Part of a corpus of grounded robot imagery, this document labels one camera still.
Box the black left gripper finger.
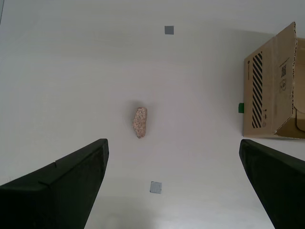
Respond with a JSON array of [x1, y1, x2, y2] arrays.
[[239, 139, 305, 229], [0, 138, 110, 229]]

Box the brown cardboard box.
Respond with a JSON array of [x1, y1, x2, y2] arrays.
[[243, 21, 305, 140]]

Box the speckled pinkish rock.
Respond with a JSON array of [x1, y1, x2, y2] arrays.
[[132, 106, 148, 140]]

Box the large grey tape square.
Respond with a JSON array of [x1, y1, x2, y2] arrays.
[[149, 181, 163, 194]]

